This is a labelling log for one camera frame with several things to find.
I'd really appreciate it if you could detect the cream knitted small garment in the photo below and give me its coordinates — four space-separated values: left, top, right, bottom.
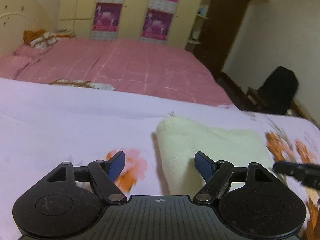
156 117 273 197

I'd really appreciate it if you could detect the lilac floral bed sheet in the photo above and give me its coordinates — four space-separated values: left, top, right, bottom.
1 79 319 239

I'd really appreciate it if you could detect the black chair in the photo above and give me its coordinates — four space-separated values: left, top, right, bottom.
246 66 299 115

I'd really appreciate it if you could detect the patterned folded cloth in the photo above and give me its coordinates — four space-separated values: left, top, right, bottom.
50 79 115 91

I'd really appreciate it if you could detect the pink checked bed cover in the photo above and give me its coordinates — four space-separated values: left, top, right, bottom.
1 38 232 107

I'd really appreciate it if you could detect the cream open shelf unit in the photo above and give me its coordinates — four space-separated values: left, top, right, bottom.
185 0 211 53

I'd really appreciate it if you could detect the orange white patterned pillow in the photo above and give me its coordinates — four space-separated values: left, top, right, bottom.
23 29 75 49

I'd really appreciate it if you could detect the magenta poster lower left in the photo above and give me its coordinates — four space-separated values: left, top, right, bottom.
92 3 122 32

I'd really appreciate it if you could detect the magenta poster lower right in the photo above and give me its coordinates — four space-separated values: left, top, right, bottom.
139 9 173 44

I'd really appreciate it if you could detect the dark brown wooden door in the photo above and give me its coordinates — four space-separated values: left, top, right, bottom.
194 0 250 77

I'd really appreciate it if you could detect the cream wardrobe with doors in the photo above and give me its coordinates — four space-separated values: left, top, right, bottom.
57 0 201 49

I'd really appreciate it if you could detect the cream arched headboard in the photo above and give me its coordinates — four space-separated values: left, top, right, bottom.
0 0 54 56

